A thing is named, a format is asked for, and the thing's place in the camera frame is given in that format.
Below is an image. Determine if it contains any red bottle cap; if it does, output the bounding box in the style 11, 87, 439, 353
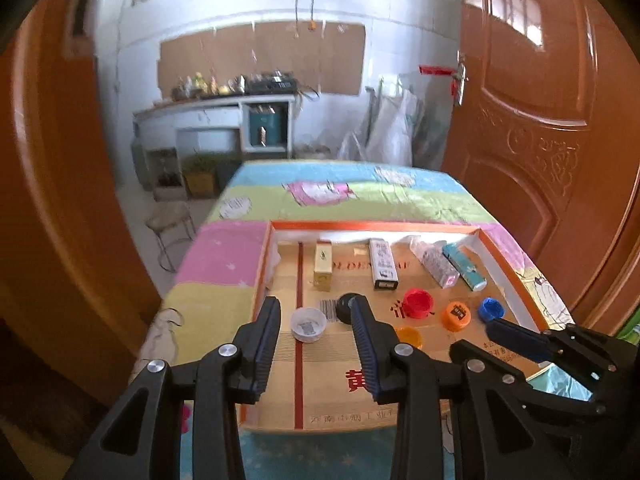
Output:
402, 288, 435, 320

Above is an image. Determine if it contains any yellow-orange bottle cap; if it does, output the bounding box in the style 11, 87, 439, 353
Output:
395, 326, 425, 351

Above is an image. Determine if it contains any planter box with grass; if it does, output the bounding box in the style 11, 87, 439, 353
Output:
182, 155, 241, 198

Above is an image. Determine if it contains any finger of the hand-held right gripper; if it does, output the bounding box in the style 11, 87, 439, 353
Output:
486, 319, 623, 403
505, 372, 606, 418

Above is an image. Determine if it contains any gold slim box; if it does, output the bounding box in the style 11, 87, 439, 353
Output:
313, 241, 335, 292

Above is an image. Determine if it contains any cardboard wall panel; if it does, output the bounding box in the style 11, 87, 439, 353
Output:
159, 22, 367, 97

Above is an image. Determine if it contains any teal slim box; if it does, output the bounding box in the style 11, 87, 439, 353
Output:
442, 242, 488, 292

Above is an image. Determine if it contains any white bottle cap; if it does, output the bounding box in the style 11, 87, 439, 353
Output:
291, 307, 328, 343

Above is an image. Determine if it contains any orange bottle cap black label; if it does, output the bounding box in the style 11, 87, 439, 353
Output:
441, 301, 472, 332

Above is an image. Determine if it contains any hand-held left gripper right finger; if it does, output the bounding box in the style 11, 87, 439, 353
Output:
349, 296, 576, 480

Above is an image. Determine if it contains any metal door handle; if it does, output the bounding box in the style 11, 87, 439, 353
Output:
451, 52, 471, 106

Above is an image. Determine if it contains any pink clear slim box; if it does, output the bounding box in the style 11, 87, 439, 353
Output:
411, 237, 460, 289

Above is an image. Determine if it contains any black and white slim box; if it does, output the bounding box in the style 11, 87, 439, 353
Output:
368, 239, 398, 291

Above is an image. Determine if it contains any metal stool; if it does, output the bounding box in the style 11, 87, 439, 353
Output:
145, 202, 197, 273

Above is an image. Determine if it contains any black gas stove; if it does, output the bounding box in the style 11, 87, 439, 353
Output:
247, 72, 297, 95

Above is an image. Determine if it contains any blue bottle cap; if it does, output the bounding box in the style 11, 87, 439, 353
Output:
477, 297, 506, 323

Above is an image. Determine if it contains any white woven sack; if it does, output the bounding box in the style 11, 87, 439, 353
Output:
365, 77, 426, 166

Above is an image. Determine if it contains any white kitchen counter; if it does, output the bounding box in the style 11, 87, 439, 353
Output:
132, 92, 296, 158

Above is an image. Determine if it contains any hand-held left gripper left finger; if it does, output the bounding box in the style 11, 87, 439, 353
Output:
62, 296, 282, 480

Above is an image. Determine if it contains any plain wooden door leaf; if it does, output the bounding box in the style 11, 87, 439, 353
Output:
0, 10, 166, 406

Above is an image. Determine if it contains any carved wooden door leaf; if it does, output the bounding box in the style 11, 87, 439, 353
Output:
440, 0, 640, 321

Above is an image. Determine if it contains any shallow cardboard box tray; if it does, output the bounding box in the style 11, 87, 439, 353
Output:
239, 220, 563, 433

